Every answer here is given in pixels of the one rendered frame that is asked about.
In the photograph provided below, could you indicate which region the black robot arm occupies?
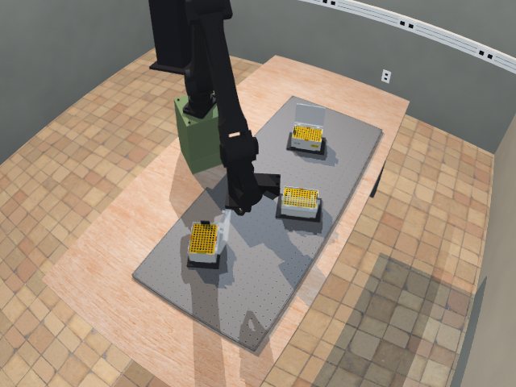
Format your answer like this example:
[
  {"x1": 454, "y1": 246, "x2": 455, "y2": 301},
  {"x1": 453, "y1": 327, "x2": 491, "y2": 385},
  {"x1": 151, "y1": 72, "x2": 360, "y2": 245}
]
[{"x1": 183, "y1": 0, "x2": 281, "y2": 206}]

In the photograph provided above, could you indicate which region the yellow plate with black holes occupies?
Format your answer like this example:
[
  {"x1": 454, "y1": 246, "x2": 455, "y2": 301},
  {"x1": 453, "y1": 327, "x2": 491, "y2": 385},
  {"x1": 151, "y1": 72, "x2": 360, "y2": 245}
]
[{"x1": 189, "y1": 221, "x2": 217, "y2": 254}]

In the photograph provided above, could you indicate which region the yellow tip rack with black holes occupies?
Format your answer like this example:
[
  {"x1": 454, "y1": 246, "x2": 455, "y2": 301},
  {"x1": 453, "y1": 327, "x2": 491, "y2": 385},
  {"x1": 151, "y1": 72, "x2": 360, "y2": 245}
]
[
  {"x1": 293, "y1": 127, "x2": 322, "y2": 142},
  {"x1": 284, "y1": 188, "x2": 318, "y2": 199}
]

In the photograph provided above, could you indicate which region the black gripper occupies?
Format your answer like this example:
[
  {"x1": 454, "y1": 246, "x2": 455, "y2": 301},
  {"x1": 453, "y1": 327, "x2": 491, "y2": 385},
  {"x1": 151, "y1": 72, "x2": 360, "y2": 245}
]
[{"x1": 225, "y1": 180, "x2": 252, "y2": 216}]

